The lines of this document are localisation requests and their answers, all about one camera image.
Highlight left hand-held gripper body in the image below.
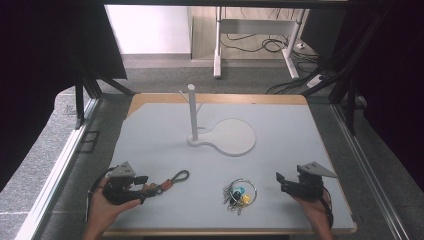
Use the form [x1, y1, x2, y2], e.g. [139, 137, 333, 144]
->
[102, 161, 149, 205]

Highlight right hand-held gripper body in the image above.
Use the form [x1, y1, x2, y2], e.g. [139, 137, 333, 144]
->
[283, 161, 338, 202]

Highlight grey loop strap red clip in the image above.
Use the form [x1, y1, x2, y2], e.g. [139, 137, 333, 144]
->
[156, 169, 191, 195]

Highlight person's right hand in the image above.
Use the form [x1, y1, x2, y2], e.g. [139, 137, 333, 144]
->
[292, 195, 334, 232]

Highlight person's left hand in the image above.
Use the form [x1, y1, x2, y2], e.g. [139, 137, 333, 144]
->
[87, 177, 157, 232]

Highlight white stand with round base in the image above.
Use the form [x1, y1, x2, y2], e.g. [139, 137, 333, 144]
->
[178, 83, 257, 158]

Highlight white power strip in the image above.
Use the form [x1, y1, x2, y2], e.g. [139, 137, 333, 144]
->
[306, 74, 325, 89]

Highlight black curtain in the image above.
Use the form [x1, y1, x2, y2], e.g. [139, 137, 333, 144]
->
[333, 0, 424, 193]
[0, 0, 128, 193]

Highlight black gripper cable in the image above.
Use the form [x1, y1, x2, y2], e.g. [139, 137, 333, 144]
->
[85, 166, 118, 223]
[320, 187, 335, 229]

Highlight key ring with coloured tags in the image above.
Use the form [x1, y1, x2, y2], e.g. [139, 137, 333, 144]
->
[222, 178, 258, 216]

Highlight aluminium rail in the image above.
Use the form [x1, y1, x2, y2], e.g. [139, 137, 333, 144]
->
[330, 103, 410, 240]
[13, 98, 102, 240]

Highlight black metal frame strut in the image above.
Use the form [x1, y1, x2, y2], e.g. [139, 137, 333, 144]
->
[74, 74, 137, 130]
[301, 63, 358, 136]

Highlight black floor cables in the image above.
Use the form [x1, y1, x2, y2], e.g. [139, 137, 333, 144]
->
[220, 32, 323, 95]

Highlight white desk frame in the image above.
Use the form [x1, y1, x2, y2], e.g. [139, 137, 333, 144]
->
[213, 6, 310, 80]

